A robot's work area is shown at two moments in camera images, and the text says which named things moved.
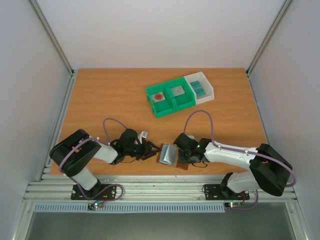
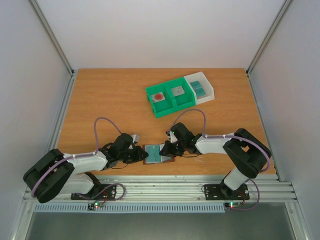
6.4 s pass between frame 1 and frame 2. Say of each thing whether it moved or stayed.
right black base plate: stayed
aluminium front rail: stayed
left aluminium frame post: stayed
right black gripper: moved
